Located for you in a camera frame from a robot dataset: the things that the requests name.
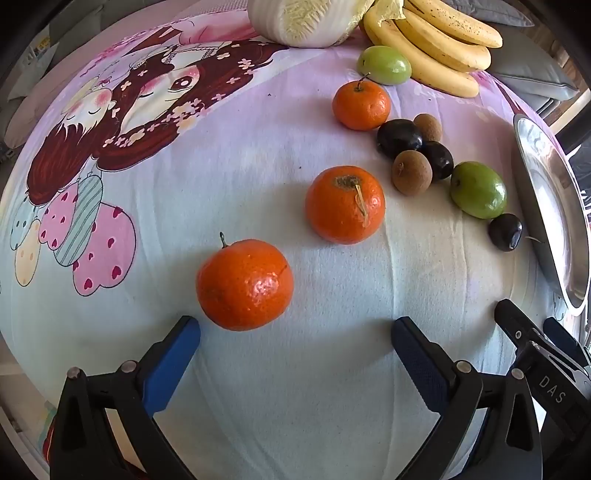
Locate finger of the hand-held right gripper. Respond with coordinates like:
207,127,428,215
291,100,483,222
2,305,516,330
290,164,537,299
494,299,549,356
543,318,591,372

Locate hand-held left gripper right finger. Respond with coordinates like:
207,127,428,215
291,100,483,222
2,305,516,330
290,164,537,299
392,316,543,480

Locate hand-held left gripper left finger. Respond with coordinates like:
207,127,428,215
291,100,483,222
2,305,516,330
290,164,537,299
48,315,201,480

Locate dark purple plum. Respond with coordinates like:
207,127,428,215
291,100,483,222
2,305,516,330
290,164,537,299
376,119,424,160
418,141,454,182
488,213,543,252

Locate large tangerine with short stem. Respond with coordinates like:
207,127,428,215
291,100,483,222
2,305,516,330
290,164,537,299
196,232,295,332

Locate round metal plate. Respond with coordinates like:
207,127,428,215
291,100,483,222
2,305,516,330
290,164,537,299
512,113,591,315

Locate green jujube fruit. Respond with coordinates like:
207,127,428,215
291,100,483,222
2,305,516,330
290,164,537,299
357,45,413,86
450,161,508,220

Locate tangerine with long dry stem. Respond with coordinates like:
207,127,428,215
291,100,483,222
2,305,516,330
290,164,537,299
305,166,386,245

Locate brown longan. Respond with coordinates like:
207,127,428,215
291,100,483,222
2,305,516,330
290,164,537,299
413,113,443,143
392,150,433,196

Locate small tangerine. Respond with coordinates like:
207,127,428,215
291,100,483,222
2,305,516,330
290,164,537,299
332,74,392,131

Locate printed cartoon blanket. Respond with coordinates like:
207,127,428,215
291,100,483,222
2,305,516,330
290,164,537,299
0,14,575,462

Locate grey pillow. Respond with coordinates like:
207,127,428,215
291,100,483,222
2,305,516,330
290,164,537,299
443,0,536,28
489,23,580,103

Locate spotted yellow banana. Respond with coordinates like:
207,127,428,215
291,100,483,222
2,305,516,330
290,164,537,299
406,0,503,48

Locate napa cabbage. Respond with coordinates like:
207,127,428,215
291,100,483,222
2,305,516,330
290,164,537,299
247,0,408,49

